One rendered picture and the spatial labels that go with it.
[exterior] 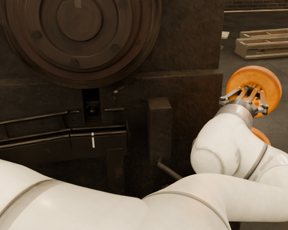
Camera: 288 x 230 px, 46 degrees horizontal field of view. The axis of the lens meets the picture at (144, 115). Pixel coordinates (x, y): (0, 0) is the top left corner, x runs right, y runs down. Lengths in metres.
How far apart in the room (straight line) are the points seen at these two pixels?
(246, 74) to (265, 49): 3.54
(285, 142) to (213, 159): 2.00
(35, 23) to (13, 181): 0.76
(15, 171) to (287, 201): 0.42
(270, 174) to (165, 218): 0.48
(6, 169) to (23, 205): 0.04
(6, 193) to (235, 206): 0.29
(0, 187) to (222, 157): 0.50
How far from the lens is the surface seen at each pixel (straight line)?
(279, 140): 2.65
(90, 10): 0.93
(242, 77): 1.01
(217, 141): 0.67
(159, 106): 1.13
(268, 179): 0.68
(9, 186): 0.22
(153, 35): 1.05
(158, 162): 1.19
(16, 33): 1.04
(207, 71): 1.26
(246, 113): 0.81
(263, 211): 0.50
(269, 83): 1.00
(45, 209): 0.20
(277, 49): 4.63
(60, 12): 0.93
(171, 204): 0.25
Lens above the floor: 1.29
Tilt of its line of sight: 27 degrees down
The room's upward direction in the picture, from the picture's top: 1 degrees counter-clockwise
